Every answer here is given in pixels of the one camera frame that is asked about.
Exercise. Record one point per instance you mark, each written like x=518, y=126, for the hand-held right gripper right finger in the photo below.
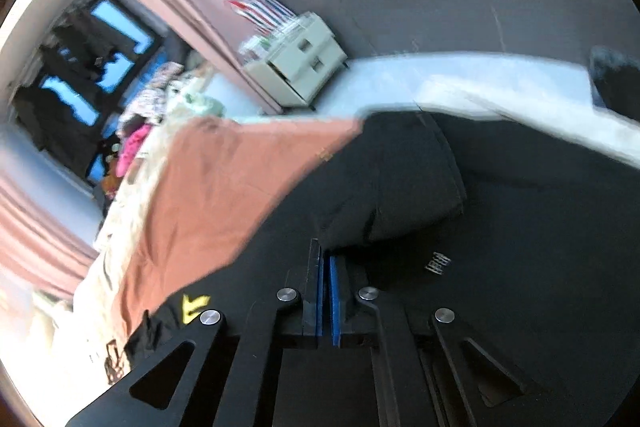
x=334, y=302

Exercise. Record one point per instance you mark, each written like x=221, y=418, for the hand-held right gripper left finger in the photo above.
x=320, y=302

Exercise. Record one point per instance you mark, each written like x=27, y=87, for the black garment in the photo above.
x=400, y=167

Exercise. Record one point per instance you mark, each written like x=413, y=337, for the brown bed sheet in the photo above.
x=215, y=197

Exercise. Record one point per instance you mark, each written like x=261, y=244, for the cream quilt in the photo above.
x=107, y=267

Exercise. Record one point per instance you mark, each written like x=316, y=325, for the pale green cloth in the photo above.
x=202, y=103

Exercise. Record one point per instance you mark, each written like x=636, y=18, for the brown plush toy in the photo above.
x=110, y=184

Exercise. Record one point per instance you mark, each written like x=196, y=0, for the white drawer cabinet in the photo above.
x=300, y=62

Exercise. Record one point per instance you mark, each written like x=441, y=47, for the pink plush toy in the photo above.
x=132, y=147

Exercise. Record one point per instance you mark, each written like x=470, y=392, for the clear striped storage box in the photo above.
x=262, y=14

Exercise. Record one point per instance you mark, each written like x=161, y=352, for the window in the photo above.
x=75, y=72

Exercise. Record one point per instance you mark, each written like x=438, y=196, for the dark fuzzy object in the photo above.
x=617, y=79

